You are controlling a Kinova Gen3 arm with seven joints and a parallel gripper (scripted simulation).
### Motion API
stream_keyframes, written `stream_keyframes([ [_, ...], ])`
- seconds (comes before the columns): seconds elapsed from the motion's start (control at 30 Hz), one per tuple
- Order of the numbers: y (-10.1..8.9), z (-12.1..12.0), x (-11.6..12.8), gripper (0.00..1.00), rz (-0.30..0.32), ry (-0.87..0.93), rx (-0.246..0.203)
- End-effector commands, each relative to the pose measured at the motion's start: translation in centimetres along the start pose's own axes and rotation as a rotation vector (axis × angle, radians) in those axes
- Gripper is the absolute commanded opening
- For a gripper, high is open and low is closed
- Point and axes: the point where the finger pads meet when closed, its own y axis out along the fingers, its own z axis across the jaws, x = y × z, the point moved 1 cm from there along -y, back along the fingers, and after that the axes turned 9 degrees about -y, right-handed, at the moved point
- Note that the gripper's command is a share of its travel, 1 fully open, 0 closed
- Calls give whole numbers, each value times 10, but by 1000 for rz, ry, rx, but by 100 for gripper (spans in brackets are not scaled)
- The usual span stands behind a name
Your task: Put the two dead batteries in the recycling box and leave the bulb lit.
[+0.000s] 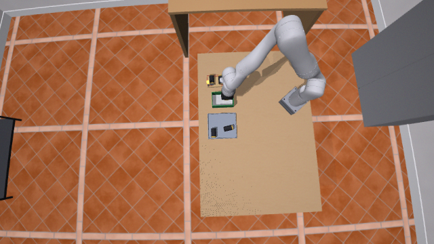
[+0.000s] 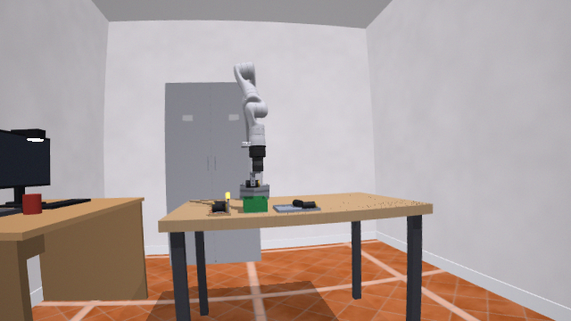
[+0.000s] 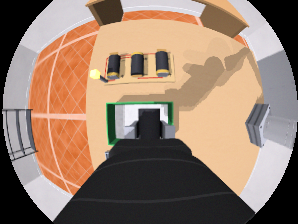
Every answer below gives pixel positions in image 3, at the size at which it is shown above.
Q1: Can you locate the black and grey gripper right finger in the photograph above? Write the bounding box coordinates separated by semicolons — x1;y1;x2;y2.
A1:
160;120;176;139

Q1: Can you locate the black battery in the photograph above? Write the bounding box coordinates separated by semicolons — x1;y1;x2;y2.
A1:
155;51;169;76
107;54;121;78
130;52;144;76
138;108;160;139

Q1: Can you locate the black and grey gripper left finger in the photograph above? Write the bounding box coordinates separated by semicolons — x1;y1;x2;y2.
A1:
124;120;139;139

